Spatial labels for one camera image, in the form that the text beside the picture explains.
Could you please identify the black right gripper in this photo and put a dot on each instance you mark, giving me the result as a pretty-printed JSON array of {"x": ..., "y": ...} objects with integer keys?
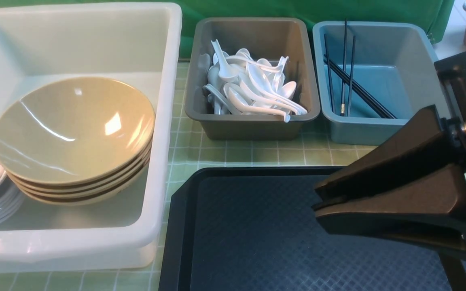
[{"x": 401, "y": 191}]

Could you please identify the tan noodle bowl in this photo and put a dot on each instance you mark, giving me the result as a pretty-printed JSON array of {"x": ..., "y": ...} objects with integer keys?
[{"x": 74, "y": 130}]

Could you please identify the white ceramic soup spoon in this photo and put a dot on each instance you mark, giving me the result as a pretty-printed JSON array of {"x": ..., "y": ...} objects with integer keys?
[{"x": 226, "y": 72}]

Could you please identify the bottom stacked tan bowl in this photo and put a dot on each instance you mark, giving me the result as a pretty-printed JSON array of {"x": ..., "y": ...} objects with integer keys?
[{"x": 123, "y": 189}]

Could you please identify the middle stacked tan bowl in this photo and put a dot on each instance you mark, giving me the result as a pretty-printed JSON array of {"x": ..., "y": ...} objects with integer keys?
[{"x": 88, "y": 192}]

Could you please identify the blue plastic bin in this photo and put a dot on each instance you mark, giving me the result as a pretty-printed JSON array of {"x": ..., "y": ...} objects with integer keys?
[{"x": 393, "y": 61}]

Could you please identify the diagonal black chopstick in bin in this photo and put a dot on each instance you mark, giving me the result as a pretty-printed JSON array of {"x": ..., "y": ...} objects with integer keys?
[{"x": 353, "y": 85}]

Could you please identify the upright black chopstick in bin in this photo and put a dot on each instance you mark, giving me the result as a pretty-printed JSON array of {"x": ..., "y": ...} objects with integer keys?
[{"x": 342, "y": 112}]

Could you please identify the green backdrop cloth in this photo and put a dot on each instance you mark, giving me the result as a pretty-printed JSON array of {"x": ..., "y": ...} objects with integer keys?
[{"x": 430, "y": 15}]

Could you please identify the grey plastic bin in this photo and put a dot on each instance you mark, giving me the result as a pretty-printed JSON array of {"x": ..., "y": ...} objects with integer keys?
[{"x": 268, "y": 38}]

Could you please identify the black serving tray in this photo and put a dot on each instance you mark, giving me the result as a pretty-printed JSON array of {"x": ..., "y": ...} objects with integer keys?
[{"x": 253, "y": 229}]

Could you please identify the pile of white spoons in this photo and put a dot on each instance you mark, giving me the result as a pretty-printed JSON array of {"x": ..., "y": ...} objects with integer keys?
[{"x": 260, "y": 88}]

